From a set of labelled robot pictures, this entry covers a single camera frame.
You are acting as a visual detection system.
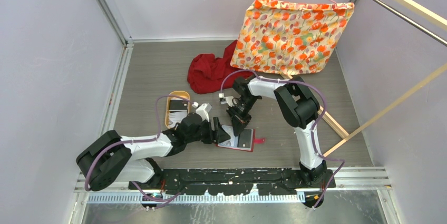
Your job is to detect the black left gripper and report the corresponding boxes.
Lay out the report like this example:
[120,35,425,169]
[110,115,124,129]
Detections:
[185,116,229,143]

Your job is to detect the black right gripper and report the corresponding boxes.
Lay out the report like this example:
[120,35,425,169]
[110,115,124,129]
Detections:
[227,96,259,137]

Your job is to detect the silver VIP card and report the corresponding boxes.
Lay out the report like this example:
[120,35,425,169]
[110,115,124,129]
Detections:
[217,125,239,148]

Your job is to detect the red leather card holder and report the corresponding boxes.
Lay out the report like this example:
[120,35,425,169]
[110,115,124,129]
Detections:
[216,125,265,152]

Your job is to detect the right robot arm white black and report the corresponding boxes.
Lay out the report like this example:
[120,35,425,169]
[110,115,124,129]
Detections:
[219,76,327,187]

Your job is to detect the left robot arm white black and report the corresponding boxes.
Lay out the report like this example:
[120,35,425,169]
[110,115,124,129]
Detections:
[76,113,233,191]

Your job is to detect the white card in tray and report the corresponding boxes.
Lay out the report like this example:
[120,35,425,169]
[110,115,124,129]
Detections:
[167,111,188,128]

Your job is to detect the yellow oval tray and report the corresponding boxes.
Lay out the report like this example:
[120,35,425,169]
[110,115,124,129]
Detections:
[165,91,190,129]

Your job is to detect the red crumpled cloth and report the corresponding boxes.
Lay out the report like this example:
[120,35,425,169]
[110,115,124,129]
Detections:
[187,41,253,94]

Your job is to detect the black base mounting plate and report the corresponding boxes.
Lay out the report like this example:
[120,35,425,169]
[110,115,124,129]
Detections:
[137,168,333,196]

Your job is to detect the floral orange pillowcase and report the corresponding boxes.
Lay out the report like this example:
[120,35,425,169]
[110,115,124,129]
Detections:
[230,0,355,75]

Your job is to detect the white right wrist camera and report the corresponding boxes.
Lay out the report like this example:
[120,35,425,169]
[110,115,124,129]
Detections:
[218,93,238,107]

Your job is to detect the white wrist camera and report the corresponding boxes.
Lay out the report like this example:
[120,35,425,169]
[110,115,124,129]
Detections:
[218,93,238,107]
[192,102,212,122]

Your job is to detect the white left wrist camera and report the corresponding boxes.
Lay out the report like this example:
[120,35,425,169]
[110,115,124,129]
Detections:
[192,102,212,122]

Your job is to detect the metal rail rod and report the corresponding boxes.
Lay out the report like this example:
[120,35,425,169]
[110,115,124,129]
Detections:
[372,0,446,46]

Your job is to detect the wooden rack frame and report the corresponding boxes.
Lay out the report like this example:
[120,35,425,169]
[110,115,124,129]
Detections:
[267,0,447,158]

